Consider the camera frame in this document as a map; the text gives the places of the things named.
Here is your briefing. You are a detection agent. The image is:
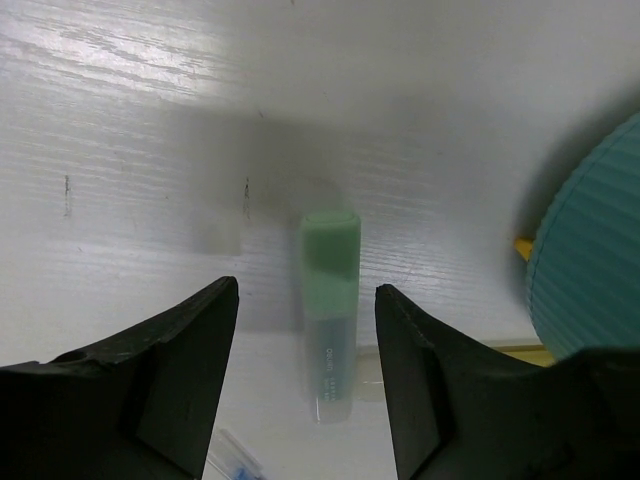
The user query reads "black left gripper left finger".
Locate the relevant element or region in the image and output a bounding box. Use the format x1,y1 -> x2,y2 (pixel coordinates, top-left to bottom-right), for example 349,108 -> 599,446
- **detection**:
1,276 -> 238,479

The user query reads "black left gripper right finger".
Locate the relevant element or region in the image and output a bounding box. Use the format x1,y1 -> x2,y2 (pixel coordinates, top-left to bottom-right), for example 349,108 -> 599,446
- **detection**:
375,285 -> 639,479

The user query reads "blue refill pen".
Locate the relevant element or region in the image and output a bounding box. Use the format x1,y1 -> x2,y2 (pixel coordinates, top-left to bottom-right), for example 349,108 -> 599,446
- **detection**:
207,428 -> 265,480

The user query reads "yellow highlighter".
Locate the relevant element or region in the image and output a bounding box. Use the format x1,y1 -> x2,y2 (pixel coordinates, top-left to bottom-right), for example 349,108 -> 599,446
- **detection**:
481,234 -> 554,367

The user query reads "green highlighter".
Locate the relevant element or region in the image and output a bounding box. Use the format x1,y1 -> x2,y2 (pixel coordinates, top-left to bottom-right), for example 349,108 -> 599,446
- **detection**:
298,210 -> 361,424

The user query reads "teal round organizer container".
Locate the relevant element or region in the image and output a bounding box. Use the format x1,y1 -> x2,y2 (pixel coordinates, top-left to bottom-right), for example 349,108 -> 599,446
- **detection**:
526,116 -> 639,359

